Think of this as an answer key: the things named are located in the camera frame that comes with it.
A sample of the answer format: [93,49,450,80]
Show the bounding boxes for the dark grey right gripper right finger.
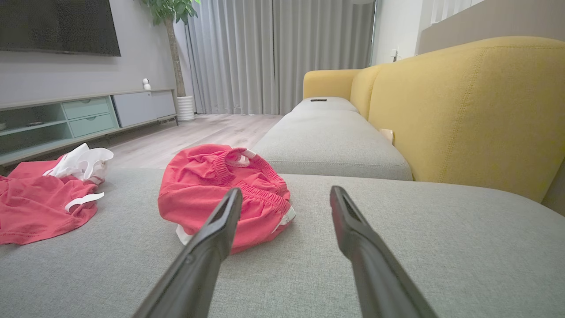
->
[329,185,438,318]

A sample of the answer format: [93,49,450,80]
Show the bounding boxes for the red shorts with white trim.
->
[158,144,296,254]

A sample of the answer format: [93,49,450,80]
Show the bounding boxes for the black flat television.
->
[0,0,121,57]

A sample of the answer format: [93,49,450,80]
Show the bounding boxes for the wide yellow sofa backrest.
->
[368,36,565,204]

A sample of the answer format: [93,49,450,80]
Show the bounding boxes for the grey pleated curtain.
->
[185,0,376,115]

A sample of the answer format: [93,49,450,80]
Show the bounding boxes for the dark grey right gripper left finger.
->
[132,187,243,318]

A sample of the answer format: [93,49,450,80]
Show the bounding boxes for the small grey sofa seat cushion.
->
[291,97,359,114]

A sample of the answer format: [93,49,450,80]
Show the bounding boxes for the white ribbed plant pot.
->
[177,95,196,122]

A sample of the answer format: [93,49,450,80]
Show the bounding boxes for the green indoor tree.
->
[140,0,200,98]

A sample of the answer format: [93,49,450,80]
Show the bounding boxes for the grey and green TV cabinet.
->
[0,88,179,166]

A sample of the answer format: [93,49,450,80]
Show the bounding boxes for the red and white shirt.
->
[0,143,114,246]

